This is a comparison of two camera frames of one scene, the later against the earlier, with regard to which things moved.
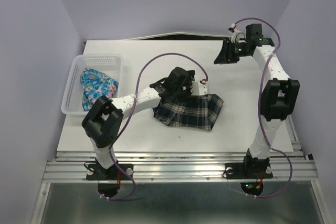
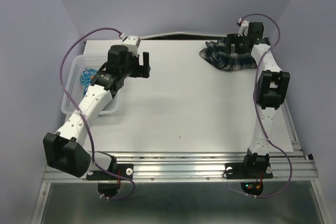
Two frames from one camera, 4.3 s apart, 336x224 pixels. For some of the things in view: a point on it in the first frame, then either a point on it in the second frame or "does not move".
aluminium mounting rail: (71, 167) does not move
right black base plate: (248, 170) does not move
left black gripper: (182, 97) → (140, 71)
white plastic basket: (111, 65) does not move
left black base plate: (97, 172) does not move
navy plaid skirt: (197, 111) → (217, 54)
